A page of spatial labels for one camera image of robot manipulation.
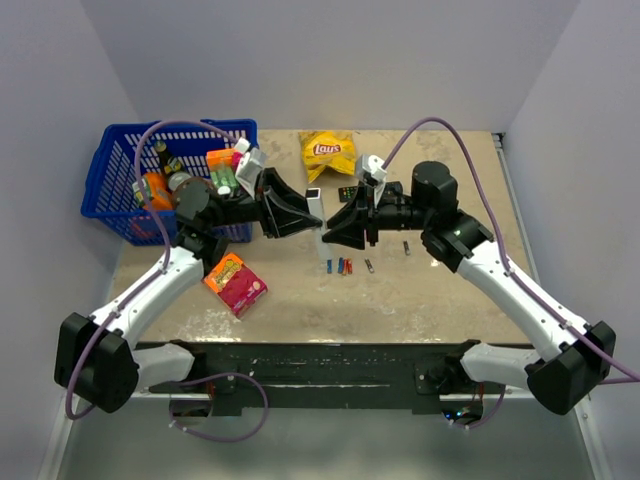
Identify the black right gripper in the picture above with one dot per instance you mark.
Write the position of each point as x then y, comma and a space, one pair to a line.
349, 225

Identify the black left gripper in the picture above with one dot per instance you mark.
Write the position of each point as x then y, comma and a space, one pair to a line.
275, 219

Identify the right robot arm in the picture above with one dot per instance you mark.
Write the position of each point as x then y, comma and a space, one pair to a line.
563, 363

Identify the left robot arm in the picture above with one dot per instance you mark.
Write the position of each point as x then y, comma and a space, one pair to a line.
95, 358

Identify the black TV remote control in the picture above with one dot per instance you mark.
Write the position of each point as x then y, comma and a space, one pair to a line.
347, 193

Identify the black AAA battery near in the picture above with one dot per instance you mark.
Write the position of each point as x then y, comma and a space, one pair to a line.
369, 266

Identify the orange green snack box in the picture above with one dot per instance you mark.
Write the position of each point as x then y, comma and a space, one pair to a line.
222, 165

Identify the yellow Lays chips bag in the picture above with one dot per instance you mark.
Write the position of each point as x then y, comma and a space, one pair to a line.
322, 150

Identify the brown round package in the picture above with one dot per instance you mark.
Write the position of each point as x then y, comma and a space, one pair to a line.
194, 180

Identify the pink orange candy box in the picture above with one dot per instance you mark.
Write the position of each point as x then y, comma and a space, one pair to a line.
235, 284

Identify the dark glass bottle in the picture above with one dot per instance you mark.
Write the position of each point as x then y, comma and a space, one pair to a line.
171, 167

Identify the orange juice carton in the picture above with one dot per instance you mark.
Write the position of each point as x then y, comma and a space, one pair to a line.
156, 190

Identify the blue plastic shopping basket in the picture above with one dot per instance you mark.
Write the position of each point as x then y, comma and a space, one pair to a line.
109, 195

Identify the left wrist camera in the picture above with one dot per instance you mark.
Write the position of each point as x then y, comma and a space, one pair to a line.
250, 166

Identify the aluminium frame rail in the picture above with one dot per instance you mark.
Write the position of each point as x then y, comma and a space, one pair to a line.
584, 412

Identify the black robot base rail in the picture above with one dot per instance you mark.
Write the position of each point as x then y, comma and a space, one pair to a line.
418, 378

